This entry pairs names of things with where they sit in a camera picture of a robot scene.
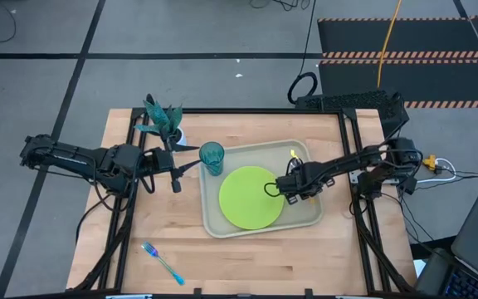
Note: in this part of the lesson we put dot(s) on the beige plastic serving tray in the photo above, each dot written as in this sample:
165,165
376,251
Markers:
259,155

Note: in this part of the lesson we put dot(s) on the black backlit keyboard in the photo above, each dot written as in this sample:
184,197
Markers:
471,286

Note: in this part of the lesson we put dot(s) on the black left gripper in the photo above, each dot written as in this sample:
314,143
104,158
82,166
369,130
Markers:
162,162

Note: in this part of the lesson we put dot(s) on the yellow power splitter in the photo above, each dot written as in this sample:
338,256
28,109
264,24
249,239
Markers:
430,163

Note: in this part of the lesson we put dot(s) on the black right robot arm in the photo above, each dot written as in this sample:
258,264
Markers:
355,164

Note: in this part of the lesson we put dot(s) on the lime green round plate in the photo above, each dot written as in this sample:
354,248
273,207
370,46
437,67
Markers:
243,199

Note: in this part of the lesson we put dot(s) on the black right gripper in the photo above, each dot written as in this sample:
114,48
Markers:
305,180

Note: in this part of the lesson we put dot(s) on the snake plant in white pot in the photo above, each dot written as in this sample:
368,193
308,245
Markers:
162,118

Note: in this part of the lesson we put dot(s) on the black aluminium table frame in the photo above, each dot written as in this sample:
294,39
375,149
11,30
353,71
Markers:
264,111

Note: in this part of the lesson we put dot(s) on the black hazard-striped floor mat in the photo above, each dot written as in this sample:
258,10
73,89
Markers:
430,79
430,37

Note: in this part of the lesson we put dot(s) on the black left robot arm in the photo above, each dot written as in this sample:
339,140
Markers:
73,155

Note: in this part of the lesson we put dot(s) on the teal faceted plastic cup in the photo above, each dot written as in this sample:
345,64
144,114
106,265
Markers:
212,158

